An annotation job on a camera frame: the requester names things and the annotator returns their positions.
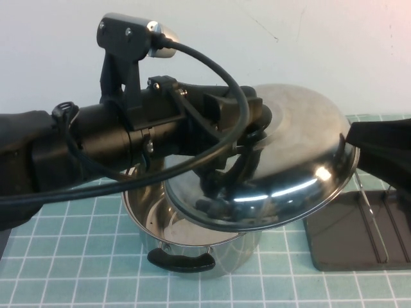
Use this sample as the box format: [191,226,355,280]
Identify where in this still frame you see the green tile-pattern table mat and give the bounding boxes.
[0,112,411,308]

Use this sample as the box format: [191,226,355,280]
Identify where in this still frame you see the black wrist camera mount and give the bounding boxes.
[98,51,144,131]

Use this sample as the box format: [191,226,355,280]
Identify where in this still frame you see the stainless steel pot black handles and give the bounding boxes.
[121,162,263,280]

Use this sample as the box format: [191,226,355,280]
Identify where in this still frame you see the stainless steel pot lid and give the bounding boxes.
[164,83,360,232]

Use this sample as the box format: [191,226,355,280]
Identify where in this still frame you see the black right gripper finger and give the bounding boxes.
[345,117,411,206]

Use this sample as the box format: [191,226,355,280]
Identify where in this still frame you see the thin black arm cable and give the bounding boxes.
[50,101,85,167]

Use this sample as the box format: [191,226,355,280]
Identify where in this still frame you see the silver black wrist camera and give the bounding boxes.
[95,12,180,60]

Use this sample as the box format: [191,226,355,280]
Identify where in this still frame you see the thick black camera cable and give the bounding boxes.
[0,33,250,206]

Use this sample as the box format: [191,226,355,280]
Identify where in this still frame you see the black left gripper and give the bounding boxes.
[128,75,274,193]

